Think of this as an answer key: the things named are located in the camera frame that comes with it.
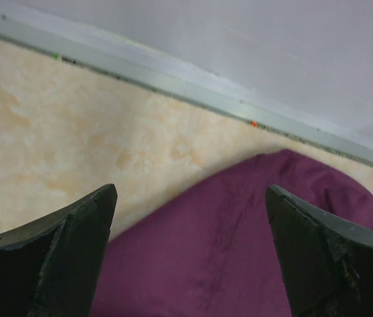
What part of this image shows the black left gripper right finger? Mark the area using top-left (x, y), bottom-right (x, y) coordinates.
top-left (265, 186), bottom-right (373, 316)

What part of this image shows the grey wall base rail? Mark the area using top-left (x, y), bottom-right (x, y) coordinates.
top-left (0, 1), bottom-right (373, 166)

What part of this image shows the purple cloth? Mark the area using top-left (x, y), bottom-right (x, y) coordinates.
top-left (90, 150), bottom-right (373, 316)

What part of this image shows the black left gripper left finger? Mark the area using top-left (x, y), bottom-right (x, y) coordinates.
top-left (0, 184), bottom-right (118, 316)

